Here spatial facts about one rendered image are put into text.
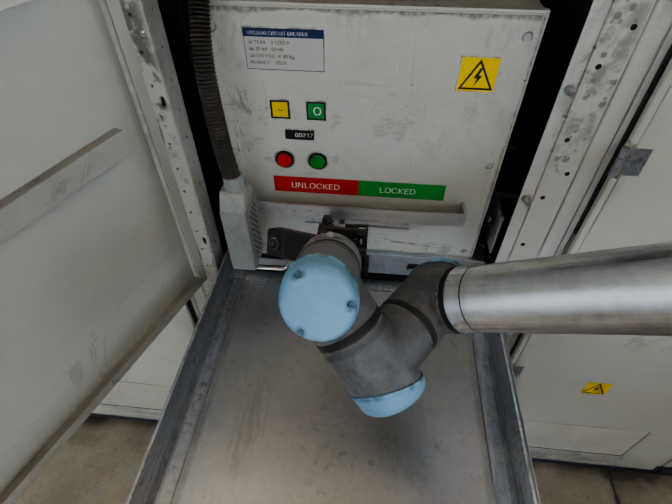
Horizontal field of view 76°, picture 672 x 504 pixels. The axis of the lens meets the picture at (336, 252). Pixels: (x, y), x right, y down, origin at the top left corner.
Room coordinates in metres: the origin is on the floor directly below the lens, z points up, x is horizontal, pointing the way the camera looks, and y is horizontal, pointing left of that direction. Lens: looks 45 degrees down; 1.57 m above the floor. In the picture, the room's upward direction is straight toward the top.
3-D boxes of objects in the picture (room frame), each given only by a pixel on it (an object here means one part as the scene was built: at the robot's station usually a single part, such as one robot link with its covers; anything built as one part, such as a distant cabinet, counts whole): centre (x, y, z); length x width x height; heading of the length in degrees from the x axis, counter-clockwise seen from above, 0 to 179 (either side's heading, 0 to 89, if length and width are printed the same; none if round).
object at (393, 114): (0.65, -0.04, 1.15); 0.48 x 0.01 x 0.48; 84
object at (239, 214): (0.61, 0.17, 1.04); 0.08 x 0.05 x 0.17; 174
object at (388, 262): (0.67, -0.04, 0.89); 0.54 x 0.05 x 0.06; 84
